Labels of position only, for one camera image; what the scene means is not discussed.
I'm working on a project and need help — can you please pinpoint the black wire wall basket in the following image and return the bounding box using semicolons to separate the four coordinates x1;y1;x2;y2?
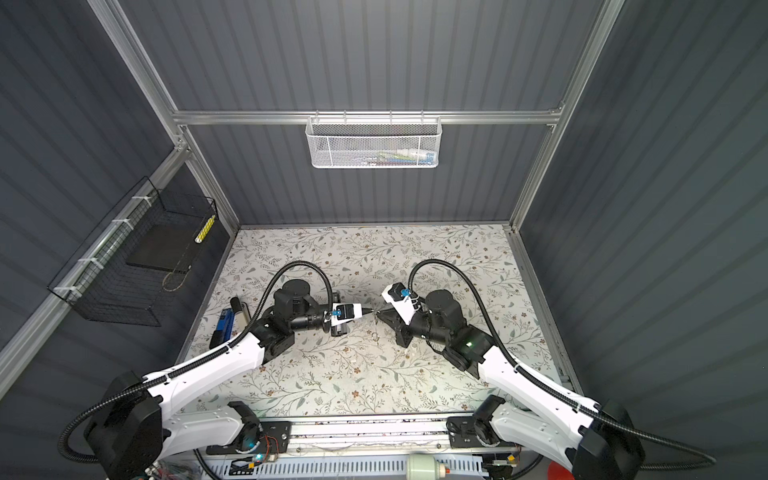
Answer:
48;177;218;327

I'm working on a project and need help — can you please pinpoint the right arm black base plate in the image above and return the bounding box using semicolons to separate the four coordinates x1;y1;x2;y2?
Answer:
445;415;517;449

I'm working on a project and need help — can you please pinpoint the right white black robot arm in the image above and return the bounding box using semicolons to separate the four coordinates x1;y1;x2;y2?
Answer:
376;260;717;479

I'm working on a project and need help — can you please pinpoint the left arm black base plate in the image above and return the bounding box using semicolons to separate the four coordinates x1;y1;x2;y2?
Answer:
205;421;292;456

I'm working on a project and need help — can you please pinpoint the white slotted cable duct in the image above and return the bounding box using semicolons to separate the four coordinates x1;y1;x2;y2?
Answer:
207;454;490;479

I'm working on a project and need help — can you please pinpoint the white mesh wall basket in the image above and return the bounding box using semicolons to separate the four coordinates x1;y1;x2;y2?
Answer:
305;115;443;169

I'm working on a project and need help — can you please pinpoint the blue black tool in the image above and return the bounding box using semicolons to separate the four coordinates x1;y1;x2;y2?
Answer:
208;297;251;350

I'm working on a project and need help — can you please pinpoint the white cylinder canister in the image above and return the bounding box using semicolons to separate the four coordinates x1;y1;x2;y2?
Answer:
406;454;450;480

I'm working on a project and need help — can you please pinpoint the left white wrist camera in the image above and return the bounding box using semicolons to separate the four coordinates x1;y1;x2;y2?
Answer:
330;303;365;327

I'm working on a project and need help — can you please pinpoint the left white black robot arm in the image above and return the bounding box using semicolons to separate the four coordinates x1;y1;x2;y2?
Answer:
57;260;370;479

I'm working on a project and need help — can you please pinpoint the yellow marker in basket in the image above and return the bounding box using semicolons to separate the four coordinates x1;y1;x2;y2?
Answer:
194;214;217;244

